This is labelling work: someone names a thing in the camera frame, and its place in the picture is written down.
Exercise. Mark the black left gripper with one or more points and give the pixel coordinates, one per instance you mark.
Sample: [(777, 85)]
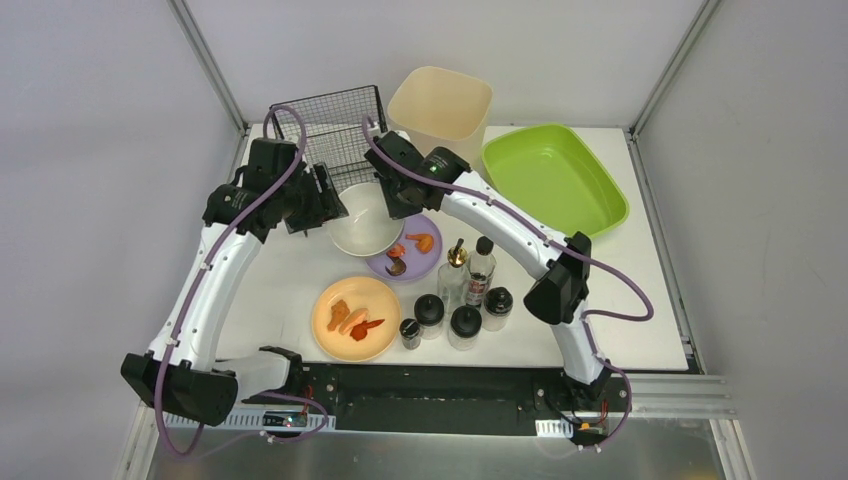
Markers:
[(317, 196)]

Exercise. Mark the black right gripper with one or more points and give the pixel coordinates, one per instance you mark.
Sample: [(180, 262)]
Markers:
[(389, 183)]

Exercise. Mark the white bowl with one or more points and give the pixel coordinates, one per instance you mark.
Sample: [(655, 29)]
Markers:
[(367, 230)]

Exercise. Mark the clear glass oil bottle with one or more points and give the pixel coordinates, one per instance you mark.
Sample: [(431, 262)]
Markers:
[(451, 278)]

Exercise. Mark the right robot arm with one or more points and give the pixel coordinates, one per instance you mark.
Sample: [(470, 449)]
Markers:
[(558, 265)]

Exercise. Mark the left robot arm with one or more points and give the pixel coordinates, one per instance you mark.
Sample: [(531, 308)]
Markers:
[(179, 372)]

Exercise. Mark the orange chicken drumstick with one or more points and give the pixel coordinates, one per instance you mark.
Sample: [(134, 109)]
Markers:
[(423, 242)]

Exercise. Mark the orange shrimp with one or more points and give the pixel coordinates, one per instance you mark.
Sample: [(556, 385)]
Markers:
[(396, 251)]

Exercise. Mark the dark brown shrimp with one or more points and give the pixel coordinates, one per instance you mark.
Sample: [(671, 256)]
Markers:
[(397, 267)]

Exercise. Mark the orange plate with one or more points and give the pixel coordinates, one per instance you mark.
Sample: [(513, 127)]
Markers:
[(357, 292)]

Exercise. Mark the cream plastic bin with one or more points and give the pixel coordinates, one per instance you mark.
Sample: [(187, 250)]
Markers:
[(438, 107)]

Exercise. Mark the red label sauce bottle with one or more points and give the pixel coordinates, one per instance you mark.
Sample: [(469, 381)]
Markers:
[(480, 266)]

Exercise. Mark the fried chicken piece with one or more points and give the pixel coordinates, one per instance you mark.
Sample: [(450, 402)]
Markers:
[(339, 312)]

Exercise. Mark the pink sausage slice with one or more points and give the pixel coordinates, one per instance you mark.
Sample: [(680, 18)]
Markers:
[(354, 318)]

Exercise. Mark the black lid spice jar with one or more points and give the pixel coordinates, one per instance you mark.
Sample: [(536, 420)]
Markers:
[(429, 312)]

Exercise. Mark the red shrimp piece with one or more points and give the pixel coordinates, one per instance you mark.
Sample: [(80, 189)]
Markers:
[(360, 331)]

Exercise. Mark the small pepper shaker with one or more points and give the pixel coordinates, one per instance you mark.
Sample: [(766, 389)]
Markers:
[(410, 332)]

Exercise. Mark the black lid seasoning jar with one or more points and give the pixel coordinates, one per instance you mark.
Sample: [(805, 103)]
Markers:
[(464, 328)]

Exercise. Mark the glossy lid spice jar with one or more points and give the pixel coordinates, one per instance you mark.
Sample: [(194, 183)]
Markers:
[(496, 308)]

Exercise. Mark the green plastic tub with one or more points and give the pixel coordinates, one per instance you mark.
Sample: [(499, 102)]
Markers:
[(549, 172)]

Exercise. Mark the black wire rack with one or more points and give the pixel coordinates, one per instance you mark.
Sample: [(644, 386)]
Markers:
[(335, 146)]

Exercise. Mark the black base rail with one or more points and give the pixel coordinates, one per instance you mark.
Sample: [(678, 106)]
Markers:
[(498, 401)]

